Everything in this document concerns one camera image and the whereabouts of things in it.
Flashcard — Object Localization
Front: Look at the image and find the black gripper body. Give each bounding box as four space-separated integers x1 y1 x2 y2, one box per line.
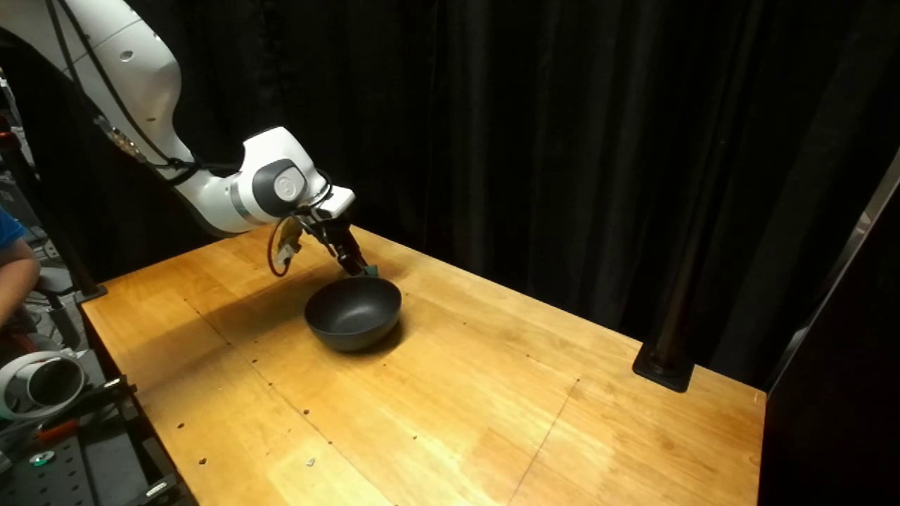
298 211 351 255

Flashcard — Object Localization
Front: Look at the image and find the red handled tool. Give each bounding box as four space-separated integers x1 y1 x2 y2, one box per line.
32 419 80 447

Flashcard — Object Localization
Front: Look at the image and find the black curtain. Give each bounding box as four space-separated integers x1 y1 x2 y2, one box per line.
18 0 900 387

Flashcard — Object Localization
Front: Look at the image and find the black bowl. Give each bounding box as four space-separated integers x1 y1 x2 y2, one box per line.
303 277 403 351

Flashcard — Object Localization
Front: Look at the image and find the person's forearm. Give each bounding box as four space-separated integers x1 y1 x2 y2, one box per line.
0 253 40 325

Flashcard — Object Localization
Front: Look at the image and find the black pole with base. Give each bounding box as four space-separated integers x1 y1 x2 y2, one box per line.
629 0 900 392

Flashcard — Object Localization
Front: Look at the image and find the black perforated side table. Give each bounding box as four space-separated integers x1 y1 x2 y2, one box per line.
0 380 199 506

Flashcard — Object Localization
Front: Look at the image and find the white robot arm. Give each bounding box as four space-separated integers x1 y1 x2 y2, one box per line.
0 0 372 274

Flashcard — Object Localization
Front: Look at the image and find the white VR headset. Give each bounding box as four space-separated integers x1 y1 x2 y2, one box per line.
0 349 88 420

